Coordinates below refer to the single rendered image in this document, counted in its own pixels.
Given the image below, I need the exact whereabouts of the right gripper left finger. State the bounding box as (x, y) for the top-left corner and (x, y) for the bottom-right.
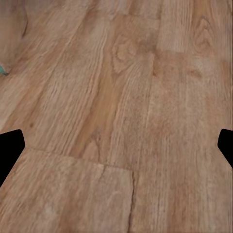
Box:
(0, 129), (25, 188)

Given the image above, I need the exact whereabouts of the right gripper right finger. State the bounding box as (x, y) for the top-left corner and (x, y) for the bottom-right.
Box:
(217, 129), (233, 167)

